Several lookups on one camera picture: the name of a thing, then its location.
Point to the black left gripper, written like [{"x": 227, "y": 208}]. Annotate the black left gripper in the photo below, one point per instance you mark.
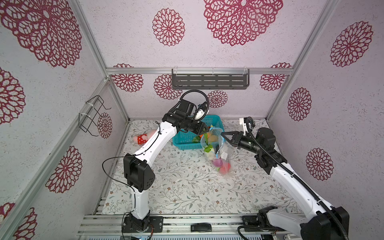
[{"x": 200, "y": 129}]

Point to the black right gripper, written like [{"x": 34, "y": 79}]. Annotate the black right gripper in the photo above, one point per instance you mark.
[{"x": 237, "y": 140}]

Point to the clear zip top bag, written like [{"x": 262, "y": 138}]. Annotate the clear zip top bag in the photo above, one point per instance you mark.
[{"x": 221, "y": 147}]

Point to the yellow green potato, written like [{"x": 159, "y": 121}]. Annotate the yellow green potato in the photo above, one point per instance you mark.
[{"x": 212, "y": 138}]

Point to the white radish with leaves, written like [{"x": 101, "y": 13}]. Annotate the white radish with leaves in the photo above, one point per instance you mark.
[{"x": 210, "y": 152}]

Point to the purple onion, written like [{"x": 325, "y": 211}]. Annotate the purple onion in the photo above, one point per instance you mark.
[{"x": 217, "y": 162}]

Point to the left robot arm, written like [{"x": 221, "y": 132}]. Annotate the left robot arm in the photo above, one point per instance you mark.
[{"x": 138, "y": 166}]

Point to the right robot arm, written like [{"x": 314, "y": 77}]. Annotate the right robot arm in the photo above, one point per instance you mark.
[{"x": 319, "y": 220}]

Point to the teal plastic basket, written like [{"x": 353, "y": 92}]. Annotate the teal plastic basket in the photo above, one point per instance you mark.
[{"x": 184, "y": 141}]

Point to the grey wall shelf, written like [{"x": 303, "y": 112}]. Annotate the grey wall shelf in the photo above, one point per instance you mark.
[{"x": 210, "y": 81}]

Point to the black wire wall rack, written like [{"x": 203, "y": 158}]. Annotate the black wire wall rack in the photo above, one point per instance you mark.
[{"x": 88, "y": 119}]

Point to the small black device on rail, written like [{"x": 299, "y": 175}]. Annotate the small black device on rail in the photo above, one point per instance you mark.
[{"x": 201, "y": 228}]

